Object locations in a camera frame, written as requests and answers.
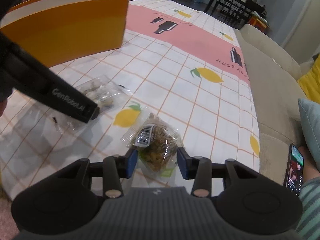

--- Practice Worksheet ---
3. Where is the striped sleeve forearm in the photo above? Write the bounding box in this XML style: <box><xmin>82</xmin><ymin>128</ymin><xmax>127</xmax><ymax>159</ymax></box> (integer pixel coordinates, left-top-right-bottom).
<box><xmin>296</xmin><ymin>177</ymin><xmax>320</xmax><ymax>239</ymax></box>

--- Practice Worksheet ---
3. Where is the orange cardboard box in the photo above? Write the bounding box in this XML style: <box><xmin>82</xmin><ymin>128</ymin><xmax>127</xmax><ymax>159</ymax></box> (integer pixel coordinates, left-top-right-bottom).
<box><xmin>1</xmin><ymin>0</ymin><xmax>129</xmax><ymax>68</ymax></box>

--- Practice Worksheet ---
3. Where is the beige sofa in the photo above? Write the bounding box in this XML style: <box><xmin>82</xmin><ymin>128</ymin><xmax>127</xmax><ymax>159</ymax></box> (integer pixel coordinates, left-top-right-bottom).
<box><xmin>234</xmin><ymin>24</ymin><xmax>312</xmax><ymax>184</ymax></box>

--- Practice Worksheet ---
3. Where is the dark dining table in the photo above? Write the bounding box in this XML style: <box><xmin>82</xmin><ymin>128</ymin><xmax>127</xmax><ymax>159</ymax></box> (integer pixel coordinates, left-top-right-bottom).
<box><xmin>204</xmin><ymin>0</ymin><xmax>265</xmax><ymax>28</ymax></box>

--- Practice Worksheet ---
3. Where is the checkered pink lemon tablecloth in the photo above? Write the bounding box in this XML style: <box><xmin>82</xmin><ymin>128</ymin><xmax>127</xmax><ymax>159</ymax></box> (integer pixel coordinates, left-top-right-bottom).
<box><xmin>1</xmin><ymin>0</ymin><xmax>259</xmax><ymax>198</ymax></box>

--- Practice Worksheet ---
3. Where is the black smartphone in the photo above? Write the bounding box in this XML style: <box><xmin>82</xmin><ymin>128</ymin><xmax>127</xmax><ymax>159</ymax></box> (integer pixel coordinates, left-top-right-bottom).
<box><xmin>284</xmin><ymin>144</ymin><xmax>304</xmax><ymax>196</ymax></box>

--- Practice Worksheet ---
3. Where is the white balls snack bag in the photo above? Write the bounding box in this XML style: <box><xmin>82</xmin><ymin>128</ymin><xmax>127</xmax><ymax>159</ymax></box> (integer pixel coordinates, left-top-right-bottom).
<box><xmin>76</xmin><ymin>75</ymin><xmax>132</xmax><ymax>113</ymax></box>

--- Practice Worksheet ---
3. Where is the orange stool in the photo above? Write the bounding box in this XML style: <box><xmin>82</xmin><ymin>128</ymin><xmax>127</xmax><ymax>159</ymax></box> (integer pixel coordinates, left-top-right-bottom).
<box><xmin>248</xmin><ymin>11</ymin><xmax>270</xmax><ymax>33</ymax></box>

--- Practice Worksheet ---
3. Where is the light blue cushion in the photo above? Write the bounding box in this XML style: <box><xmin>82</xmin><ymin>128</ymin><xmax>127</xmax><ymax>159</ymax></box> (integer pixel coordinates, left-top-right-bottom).
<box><xmin>298</xmin><ymin>98</ymin><xmax>320</xmax><ymax>170</ymax></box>

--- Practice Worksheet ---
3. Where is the brown nut snack bag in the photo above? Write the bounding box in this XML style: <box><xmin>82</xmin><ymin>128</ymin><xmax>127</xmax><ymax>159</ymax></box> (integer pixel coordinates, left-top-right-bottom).
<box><xmin>121</xmin><ymin>107</ymin><xmax>183</xmax><ymax>179</ymax></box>

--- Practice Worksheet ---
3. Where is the yellow cushion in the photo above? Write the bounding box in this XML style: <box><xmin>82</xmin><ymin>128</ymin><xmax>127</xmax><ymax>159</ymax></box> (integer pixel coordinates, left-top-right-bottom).
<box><xmin>297</xmin><ymin>54</ymin><xmax>320</xmax><ymax>103</ymax></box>

